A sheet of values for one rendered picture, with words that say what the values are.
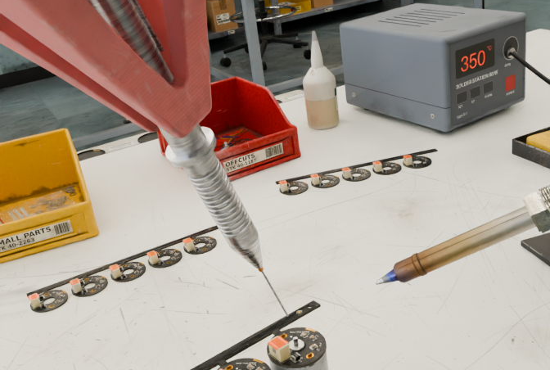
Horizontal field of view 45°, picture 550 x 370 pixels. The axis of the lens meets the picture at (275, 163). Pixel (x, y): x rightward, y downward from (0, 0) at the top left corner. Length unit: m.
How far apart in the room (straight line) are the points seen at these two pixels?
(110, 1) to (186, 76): 0.03
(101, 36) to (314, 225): 0.37
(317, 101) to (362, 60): 0.06
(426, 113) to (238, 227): 0.45
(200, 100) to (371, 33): 0.50
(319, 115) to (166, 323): 0.33
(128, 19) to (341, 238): 0.33
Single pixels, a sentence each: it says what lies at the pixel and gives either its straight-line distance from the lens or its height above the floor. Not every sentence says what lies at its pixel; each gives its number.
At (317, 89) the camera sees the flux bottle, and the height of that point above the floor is 0.79.
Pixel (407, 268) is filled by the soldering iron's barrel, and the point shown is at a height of 0.86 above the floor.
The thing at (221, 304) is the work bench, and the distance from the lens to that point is 0.43.
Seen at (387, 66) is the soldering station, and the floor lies 0.81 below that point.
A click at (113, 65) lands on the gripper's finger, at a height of 0.95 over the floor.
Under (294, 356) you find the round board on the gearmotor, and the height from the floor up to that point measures 0.81.
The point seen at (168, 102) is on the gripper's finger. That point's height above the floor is 0.94.
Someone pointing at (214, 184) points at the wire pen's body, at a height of 0.91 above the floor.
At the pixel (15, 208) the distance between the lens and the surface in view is 0.64.
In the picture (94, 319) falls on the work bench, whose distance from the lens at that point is 0.45.
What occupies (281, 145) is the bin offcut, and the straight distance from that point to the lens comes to 0.62.
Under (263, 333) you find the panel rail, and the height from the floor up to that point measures 0.81.
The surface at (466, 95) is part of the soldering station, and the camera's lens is 0.65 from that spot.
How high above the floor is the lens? 0.99
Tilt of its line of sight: 23 degrees down
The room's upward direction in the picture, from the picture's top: 8 degrees counter-clockwise
